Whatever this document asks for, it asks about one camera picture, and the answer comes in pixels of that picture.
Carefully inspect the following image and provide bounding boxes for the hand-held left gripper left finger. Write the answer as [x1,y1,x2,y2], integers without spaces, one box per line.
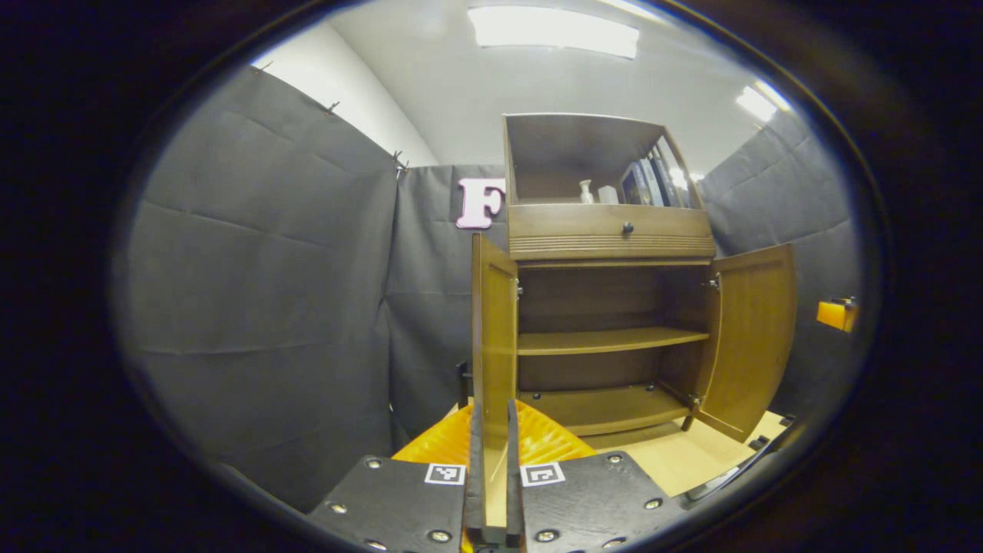
[307,403,486,553]

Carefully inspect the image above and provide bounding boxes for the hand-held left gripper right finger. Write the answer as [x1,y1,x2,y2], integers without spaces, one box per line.
[505,399,684,553]

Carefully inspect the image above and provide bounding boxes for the wooden shoe cabinet door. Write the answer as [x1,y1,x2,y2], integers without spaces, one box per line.
[471,233,521,431]
[682,243,798,443]

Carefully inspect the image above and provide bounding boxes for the wooden double-door shoe cabinet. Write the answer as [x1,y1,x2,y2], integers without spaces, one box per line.
[471,113,798,450]

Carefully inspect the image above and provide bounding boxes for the wooden cabinet drawer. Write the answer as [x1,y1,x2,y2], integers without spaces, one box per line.
[507,203,717,262]

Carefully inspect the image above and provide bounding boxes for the wooden inner shelf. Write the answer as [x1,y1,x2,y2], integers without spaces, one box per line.
[517,326,710,356]

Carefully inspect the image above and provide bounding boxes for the dark navy book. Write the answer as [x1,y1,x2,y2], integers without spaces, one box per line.
[653,156,684,208]

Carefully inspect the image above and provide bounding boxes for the grey spine book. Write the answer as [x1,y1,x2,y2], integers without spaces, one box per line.
[637,159,667,207]

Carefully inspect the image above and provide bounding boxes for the small ceiling light panel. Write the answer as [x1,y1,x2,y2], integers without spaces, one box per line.
[736,81,792,122]

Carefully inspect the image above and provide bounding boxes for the dark blue book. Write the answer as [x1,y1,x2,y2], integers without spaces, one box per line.
[619,163,654,207]

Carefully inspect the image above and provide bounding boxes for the black backdrop cloth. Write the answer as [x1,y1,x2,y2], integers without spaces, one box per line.
[115,65,865,512]

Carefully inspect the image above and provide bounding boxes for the large ceiling light panel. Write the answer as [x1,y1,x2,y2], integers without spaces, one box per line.
[468,6,640,60]

